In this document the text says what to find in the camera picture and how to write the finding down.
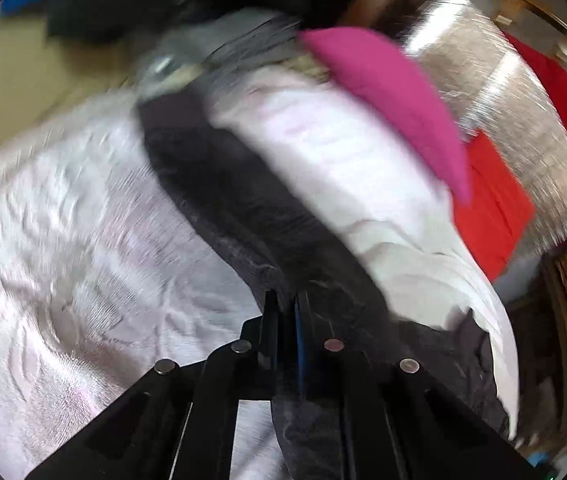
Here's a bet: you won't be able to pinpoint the dark grey garment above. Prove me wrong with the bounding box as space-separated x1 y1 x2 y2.
136 95 514 480

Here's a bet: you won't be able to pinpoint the grey folded clothes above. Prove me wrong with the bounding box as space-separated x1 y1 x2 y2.
136 10 309 96

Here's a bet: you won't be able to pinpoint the pink pillow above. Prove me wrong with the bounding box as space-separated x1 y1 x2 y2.
301 27 474 206

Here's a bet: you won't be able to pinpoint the black clothes pile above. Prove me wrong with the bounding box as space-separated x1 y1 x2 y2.
46 0 364 43

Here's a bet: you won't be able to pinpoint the cream leather sofa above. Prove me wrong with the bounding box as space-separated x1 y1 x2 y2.
0 10 139 171

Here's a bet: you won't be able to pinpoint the silver foil insulation mat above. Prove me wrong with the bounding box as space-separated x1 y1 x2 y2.
403 0 567 256

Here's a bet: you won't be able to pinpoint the red pillow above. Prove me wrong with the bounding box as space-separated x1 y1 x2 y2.
451 130 537 281

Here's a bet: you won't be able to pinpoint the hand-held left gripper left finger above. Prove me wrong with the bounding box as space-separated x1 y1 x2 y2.
26 290 281 480

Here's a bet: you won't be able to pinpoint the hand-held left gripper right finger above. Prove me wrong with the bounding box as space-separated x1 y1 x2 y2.
292 291 547 480

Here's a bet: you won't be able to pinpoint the red cloth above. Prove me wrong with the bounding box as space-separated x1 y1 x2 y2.
503 32 567 171

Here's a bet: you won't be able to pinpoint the white embossed bedspread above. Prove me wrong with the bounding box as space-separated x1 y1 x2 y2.
0 67 521 480

